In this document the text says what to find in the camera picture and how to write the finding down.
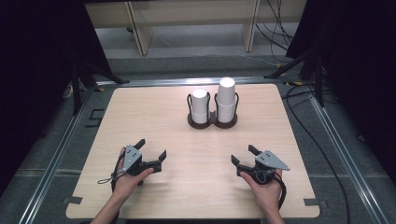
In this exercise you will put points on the black tripod stand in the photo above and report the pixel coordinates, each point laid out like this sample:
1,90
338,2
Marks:
81,77
314,68

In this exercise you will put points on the person's right hand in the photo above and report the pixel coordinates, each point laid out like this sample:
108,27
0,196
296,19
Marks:
266,194

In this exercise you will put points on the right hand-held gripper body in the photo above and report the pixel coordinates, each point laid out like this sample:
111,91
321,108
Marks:
267,161

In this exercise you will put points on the short stack of white cups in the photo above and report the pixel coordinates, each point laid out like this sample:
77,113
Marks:
199,104

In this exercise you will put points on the black curtain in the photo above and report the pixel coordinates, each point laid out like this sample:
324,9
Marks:
34,77
364,71

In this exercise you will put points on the person's left hand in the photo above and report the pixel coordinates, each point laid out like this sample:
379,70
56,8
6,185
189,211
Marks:
126,183

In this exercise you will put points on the beige wooden furniture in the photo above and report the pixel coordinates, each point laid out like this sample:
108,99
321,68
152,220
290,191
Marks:
186,12

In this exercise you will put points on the aluminium floor rail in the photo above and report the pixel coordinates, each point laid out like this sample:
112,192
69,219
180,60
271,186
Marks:
53,161
186,81
345,149

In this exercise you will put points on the yellow floor tape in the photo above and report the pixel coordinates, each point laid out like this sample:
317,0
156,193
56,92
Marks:
291,82

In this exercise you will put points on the black tape floor marking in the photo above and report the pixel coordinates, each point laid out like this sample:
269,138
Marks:
95,118

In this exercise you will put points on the black tape strip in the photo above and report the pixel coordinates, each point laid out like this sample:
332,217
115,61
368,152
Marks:
74,200
314,202

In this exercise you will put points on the tall stack of white cups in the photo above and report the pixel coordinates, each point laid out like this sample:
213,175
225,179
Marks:
226,96

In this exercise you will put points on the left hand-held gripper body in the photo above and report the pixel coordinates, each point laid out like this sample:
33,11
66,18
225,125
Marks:
132,158

